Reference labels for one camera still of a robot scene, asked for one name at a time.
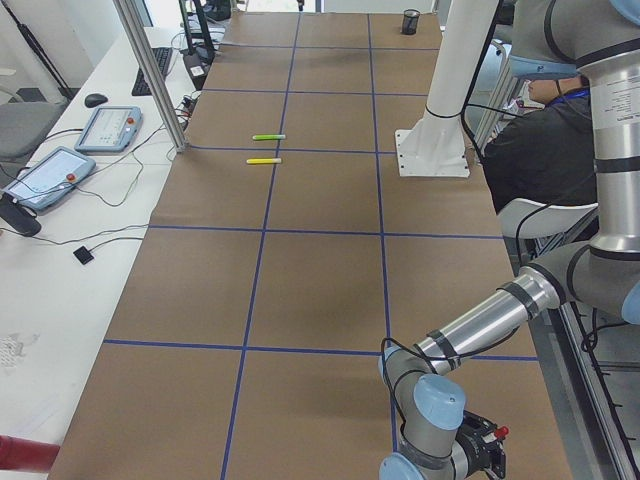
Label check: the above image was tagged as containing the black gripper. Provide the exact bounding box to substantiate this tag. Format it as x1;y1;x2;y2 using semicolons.
457;410;506;478

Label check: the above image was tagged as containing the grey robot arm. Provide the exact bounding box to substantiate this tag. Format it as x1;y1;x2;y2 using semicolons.
509;1;578;80
379;1;639;479

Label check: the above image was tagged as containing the white chair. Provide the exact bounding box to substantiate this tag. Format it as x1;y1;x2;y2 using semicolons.
498;198;598;252

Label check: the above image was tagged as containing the seated person in black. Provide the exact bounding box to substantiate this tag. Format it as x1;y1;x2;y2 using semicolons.
481;75;597;213

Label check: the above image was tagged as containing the yellow marker pen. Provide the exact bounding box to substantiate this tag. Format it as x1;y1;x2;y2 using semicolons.
246;157;282;165

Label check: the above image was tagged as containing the green marker pen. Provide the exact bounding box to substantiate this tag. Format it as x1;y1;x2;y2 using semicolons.
252;134;287;141

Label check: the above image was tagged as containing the small black square device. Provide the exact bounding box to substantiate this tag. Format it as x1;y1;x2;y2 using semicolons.
73;246;94;265

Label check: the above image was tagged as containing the red cylinder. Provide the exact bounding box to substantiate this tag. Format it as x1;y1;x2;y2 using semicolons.
0;435;60;473

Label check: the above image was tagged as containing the black labelled box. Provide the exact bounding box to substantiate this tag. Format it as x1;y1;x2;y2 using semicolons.
180;47;216;91

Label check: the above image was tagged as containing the blue teach pendant far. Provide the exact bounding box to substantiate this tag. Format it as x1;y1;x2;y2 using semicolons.
74;106;143;155

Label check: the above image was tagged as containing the blue teach pendant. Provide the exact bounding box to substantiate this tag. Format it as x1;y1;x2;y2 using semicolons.
2;147;96;211
74;106;143;155

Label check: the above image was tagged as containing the black keyboard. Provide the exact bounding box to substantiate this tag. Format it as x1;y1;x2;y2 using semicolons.
131;46;174;97

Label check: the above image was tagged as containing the blue teach pendant near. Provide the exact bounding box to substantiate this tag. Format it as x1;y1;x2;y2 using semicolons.
2;147;96;211

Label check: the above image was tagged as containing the black computer mouse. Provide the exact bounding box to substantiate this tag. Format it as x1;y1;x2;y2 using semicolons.
84;93;109;108

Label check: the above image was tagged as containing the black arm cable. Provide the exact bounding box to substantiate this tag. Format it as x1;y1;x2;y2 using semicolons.
380;337;466;421

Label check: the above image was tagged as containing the white metal mount base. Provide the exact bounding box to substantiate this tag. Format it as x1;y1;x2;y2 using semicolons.
395;0;500;178

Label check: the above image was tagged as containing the aluminium frame post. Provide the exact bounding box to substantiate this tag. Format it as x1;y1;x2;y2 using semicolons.
113;0;187;153

